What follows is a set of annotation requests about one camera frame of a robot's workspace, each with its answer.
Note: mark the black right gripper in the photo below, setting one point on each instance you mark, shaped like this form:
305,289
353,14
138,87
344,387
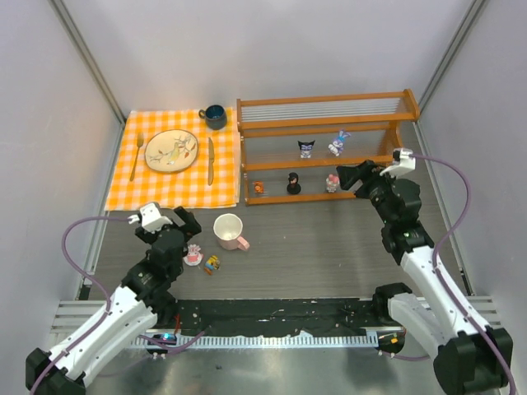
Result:
363,181

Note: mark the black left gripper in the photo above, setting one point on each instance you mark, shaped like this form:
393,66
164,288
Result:
165,230

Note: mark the pink My Melody figurine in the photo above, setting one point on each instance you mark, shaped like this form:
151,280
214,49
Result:
332,183

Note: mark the pink white round figurine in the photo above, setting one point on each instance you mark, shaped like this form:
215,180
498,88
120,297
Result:
194,255

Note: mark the purple bunny figurine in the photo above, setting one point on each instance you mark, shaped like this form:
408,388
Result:
337,144

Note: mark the pink mug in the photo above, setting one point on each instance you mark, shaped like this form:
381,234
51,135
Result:
228,229

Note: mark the black purple Kuromi figurine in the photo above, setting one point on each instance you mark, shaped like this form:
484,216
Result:
305,149

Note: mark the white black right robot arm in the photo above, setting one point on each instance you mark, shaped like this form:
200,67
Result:
469,356

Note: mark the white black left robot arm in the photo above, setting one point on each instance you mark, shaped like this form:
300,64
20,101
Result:
140,302

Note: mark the orange wooden shelf rack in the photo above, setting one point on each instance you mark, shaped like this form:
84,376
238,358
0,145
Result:
306,116

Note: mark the yellow minion figurine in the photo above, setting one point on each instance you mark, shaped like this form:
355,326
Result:
212,264

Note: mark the orange checkered cloth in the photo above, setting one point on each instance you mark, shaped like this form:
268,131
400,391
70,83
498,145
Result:
188,188

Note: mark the black haired girl figurine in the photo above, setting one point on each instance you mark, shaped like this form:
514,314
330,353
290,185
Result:
293,186

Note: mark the gold knife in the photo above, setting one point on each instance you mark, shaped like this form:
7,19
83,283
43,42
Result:
211,159

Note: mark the orange tiger figurine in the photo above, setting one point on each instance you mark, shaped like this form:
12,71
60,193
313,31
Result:
258,187

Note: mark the decorated ceramic plate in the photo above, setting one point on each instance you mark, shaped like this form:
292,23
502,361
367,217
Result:
171,151

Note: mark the gold fork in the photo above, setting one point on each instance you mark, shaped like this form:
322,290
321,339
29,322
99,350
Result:
139,144

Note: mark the dark blue mug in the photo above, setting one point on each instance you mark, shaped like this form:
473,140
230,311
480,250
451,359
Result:
214,116

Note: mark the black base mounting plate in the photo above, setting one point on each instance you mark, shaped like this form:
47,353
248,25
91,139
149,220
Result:
282,317

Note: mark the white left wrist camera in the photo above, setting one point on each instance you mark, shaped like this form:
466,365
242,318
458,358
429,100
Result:
150,218

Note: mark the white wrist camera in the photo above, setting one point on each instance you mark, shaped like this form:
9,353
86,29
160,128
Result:
150,218
403,163

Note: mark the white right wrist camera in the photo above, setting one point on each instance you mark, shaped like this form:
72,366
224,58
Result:
403,163

